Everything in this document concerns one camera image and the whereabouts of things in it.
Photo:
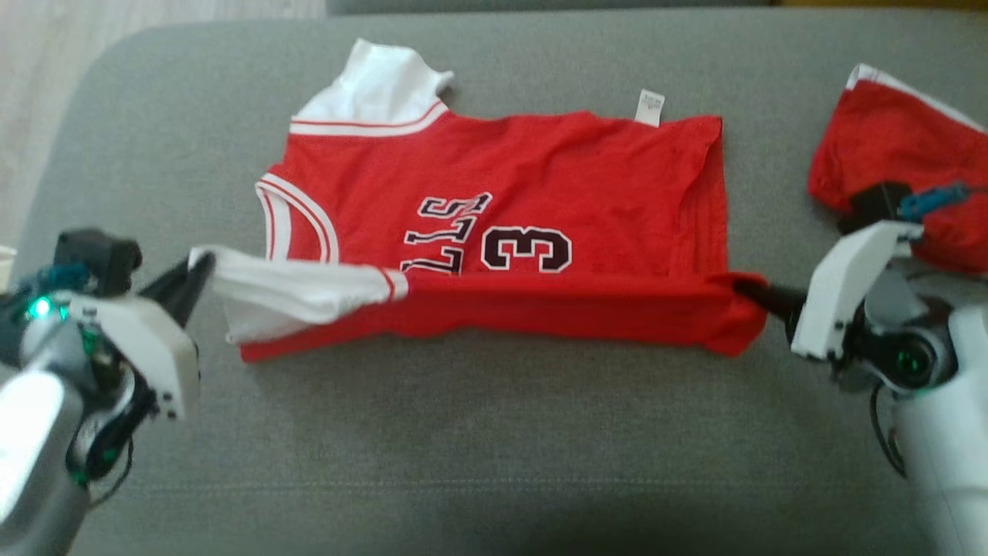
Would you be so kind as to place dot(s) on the grey sofa seat cushion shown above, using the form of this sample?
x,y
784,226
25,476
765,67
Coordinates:
x,y
494,432

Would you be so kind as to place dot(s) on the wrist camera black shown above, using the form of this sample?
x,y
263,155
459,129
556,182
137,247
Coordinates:
x,y
876,202
100,255

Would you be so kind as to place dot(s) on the grey sofa back cushion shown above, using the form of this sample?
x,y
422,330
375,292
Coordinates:
x,y
540,5

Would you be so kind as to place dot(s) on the red basketball jersey white sleeves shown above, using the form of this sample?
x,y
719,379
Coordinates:
x,y
540,170

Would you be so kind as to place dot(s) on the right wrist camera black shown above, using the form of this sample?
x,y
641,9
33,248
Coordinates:
x,y
876,202

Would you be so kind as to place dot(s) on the yellow pillow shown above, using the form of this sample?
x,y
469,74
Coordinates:
x,y
888,3

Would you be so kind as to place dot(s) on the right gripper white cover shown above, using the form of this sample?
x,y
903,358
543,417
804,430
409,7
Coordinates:
x,y
841,293

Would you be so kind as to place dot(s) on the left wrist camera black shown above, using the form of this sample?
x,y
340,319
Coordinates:
x,y
100,255

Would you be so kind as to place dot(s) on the red shorts white stripe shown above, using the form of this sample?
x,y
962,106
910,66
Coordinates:
x,y
872,147

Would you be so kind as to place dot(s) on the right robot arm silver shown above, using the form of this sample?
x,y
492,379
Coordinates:
x,y
949,463

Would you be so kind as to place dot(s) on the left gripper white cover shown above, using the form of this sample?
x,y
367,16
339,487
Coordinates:
x,y
147,347

